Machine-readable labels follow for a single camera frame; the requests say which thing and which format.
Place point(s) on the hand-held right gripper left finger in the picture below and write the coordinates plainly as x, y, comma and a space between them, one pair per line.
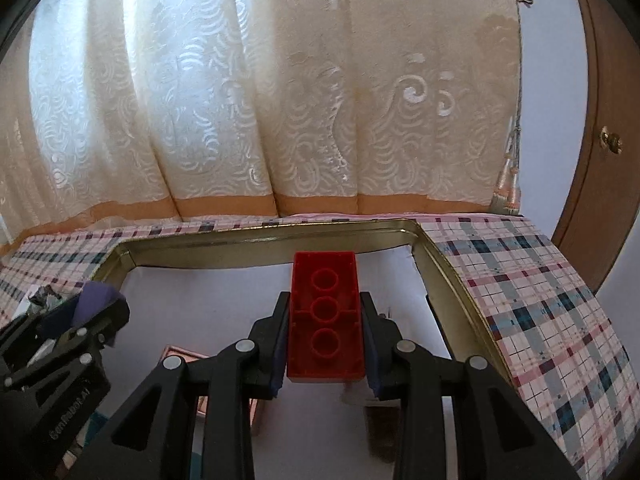
277, 355

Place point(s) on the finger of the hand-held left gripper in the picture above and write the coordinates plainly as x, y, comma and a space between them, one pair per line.
107, 322
57, 322

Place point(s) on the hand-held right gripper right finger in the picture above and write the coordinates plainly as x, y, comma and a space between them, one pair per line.
375, 360

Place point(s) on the purple block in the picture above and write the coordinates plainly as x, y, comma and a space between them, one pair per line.
100, 300

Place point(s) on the blue building block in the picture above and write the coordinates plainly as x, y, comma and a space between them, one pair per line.
95, 425

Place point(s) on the red building block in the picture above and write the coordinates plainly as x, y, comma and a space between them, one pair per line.
325, 310

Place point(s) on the dark brown block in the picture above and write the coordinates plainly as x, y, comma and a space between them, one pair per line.
382, 435

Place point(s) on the copper box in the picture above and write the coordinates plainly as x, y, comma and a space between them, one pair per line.
187, 350

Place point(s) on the gold tin box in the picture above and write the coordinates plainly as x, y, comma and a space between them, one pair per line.
250, 250

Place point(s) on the white paper sheet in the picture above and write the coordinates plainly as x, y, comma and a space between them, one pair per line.
210, 305

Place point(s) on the cream patterned curtain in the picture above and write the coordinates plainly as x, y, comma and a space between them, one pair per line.
250, 85

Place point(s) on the brass door knob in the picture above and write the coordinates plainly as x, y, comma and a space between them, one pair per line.
611, 141

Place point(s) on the brown wooden door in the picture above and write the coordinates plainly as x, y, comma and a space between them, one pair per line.
595, 60

